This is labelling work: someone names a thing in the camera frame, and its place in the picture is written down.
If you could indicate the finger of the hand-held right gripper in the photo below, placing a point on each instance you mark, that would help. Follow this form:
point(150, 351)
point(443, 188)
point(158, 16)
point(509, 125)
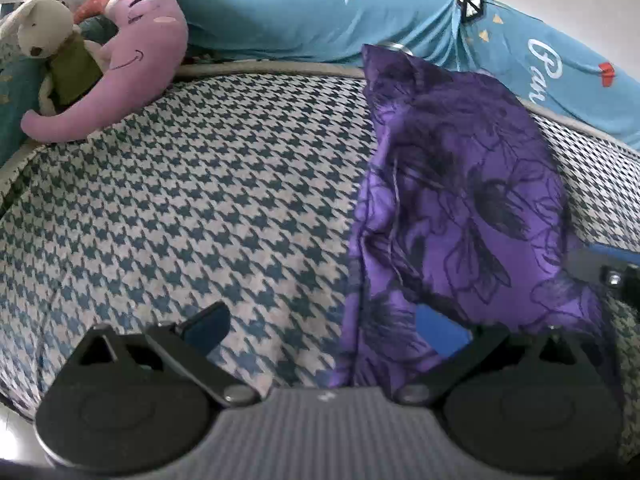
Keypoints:
point(600, 265)

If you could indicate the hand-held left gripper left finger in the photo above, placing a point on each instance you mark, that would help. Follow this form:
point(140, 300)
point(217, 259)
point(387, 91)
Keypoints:
point(207, 322)

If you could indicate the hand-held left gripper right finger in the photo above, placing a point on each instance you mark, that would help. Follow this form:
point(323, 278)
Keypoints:
point(442, 330)

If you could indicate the purple floral garment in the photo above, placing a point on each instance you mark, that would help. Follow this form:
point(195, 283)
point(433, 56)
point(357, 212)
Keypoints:
point(450, 185)

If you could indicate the houndstooth bed mat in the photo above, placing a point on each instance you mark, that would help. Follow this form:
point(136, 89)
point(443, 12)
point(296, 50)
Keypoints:
point(175, 210)

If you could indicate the purple moon plush pillow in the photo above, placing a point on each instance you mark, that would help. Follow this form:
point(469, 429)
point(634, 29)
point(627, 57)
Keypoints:
point(145, 55)

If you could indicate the teal printed blanket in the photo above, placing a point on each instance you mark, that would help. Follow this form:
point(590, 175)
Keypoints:
point(325, 25)

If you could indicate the white rabbit plush toy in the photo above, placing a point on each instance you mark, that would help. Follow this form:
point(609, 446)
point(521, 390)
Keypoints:
point(42, 30)

